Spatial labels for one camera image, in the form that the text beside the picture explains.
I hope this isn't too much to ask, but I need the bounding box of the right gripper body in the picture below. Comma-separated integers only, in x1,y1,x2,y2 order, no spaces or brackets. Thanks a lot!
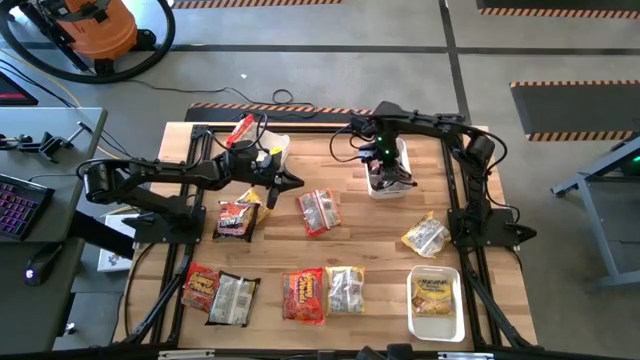
367,152,410,183

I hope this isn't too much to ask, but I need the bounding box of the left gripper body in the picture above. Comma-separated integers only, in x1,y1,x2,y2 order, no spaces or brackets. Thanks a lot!
226,141,285,211

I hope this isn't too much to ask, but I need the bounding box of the orange-red Maruchan noodle pack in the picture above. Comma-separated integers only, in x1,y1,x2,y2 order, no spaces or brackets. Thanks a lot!
180,261,222,315
280,267,327,327
224,113,259,150
297,187,344,239

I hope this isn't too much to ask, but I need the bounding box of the yellow Maruchan ramen pack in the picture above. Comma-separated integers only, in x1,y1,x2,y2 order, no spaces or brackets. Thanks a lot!
399,209,453,260
410,277,455,317
234,187,274,224
324,264,367,316

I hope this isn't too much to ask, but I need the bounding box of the white plastic bin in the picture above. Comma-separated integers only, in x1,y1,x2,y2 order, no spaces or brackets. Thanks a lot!
257,128,292,176
406,263,467,344
363,137,414,200

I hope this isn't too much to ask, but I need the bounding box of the black hazard-striped floor mat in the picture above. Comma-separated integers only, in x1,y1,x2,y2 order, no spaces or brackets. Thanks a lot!
474,0,640,20
184,102,401,125
509,79,640,142
172,0,344,10

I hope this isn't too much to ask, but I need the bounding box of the white cardboard box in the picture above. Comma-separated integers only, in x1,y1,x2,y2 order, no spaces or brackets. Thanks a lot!
97,207,146,274

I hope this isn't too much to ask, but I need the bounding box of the black desk clamp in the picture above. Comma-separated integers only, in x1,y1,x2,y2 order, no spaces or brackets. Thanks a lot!
0,121,94,164

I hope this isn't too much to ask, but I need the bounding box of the orange shop vacuum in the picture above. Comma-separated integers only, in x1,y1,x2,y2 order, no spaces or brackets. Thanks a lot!
19,0,159,76

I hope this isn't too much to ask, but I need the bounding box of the black computer mouse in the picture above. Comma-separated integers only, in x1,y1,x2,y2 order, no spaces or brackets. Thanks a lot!
23,243,64,287

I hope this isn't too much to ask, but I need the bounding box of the black backlit keyboard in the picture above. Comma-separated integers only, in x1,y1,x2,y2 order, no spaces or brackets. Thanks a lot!
0,173,56,242

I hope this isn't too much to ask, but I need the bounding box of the dark red-edged panel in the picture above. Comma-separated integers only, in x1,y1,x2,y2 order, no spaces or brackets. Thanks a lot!
0,69,40,107

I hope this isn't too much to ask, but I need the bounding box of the grey desk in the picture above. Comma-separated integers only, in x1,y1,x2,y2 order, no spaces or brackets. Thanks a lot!
0,106,110,352

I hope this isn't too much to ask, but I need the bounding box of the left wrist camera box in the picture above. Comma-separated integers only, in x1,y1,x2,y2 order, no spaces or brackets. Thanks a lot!
249,143,282,175

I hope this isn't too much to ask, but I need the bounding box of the black floor cable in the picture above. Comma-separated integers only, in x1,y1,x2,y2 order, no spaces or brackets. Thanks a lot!
124,77,321,121

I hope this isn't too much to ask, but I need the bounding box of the black vacuum hose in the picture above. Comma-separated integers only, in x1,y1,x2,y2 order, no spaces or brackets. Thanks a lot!
0,0,177,85

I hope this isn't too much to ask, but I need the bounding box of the silver metal bracket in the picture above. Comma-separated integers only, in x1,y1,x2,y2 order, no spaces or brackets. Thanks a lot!
158,348,217,360
437,351,495,360

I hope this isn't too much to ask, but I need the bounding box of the grey steel table frame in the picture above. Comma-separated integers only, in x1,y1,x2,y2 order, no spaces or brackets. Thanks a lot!
549,132,640,292

